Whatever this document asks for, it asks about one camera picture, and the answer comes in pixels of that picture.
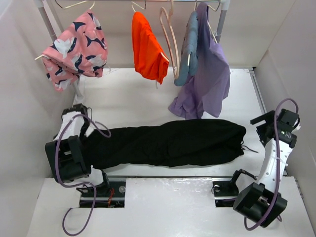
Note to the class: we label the empty pink wooden hanger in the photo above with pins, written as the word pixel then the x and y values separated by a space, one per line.
pixel 165 22

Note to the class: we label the orange shorts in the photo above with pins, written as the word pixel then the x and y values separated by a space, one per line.
pixel 148 49

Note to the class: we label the wooden hanger under pink shorts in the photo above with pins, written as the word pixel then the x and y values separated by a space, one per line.
pixel 74 3

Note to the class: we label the grey metal clothes rack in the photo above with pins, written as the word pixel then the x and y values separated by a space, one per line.
pixel 224 4

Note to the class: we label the wooden hanger under lilac shirt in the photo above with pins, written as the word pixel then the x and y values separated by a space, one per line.
pixel 213 33

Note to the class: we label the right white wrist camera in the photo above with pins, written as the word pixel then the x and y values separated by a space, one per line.
pixel 297 124

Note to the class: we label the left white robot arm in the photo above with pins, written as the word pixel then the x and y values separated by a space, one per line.
pixel 65 153

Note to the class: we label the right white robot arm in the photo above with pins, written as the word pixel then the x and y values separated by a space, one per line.
pixel 261 202

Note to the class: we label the lilac purple shirt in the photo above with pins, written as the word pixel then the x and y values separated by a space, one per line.
pixel 206 90

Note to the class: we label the pink bird-print shorts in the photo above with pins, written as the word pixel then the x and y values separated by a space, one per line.
pixel 80 50

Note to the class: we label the blue-grey shorts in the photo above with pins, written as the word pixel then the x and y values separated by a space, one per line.
pixel 190 44

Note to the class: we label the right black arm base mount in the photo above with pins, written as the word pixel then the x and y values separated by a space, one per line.
pixel 225 191

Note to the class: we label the black trousers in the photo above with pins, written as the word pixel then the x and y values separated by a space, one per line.
pixel 201 142

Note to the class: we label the wooden hanger under blue shorts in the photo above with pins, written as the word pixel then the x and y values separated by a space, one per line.
pixel 189 55

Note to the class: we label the aluminium rail right side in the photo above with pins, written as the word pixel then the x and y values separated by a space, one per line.
pixel 264 103

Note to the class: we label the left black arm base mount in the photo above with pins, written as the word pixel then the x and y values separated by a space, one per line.
pixel 107 196

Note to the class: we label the aluminium rail front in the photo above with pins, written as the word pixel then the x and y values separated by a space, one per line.
pixel 169 176

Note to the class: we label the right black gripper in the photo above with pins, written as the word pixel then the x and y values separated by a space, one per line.
pixel 269 117

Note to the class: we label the aluminium rail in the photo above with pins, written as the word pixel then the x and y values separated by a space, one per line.
pixel 169 176
pixel 264 103

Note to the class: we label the wooden hanger under orange shorts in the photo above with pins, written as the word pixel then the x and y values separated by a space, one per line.
pixel 164 56

